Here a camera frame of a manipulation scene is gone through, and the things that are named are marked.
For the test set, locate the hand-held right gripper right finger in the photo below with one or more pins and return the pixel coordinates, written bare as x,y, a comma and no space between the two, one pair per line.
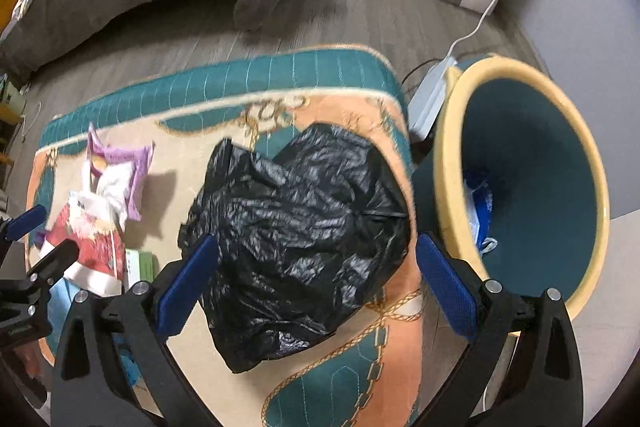
445,282

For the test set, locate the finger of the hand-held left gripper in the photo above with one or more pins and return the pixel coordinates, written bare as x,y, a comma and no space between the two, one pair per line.
55,257
25,219

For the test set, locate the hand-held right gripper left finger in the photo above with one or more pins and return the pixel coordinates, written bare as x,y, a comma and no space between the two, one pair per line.
187,282

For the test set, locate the black plastic garbage bag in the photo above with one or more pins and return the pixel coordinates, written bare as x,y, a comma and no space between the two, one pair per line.
300,232

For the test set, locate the teal bin with yellow rim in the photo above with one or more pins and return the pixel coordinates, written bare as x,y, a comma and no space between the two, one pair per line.
540,157

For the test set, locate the red snack packet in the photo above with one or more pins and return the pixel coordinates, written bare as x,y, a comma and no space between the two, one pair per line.
92,237

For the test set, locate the white and green box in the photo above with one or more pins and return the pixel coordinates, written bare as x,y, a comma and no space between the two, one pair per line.
142,269

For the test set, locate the blue and white plastic wrapper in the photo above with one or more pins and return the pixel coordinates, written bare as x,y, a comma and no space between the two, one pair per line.
480,212

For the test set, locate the white sock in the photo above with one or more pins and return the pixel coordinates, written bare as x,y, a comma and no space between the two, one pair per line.
115,187

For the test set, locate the pink and purple wrapper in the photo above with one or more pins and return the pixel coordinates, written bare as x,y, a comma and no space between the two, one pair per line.
137,167

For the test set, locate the white power strip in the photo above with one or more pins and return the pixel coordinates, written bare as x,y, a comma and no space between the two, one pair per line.
427,102

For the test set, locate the teal and peach patterned rug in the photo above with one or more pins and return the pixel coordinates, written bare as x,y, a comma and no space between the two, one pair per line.
325,112

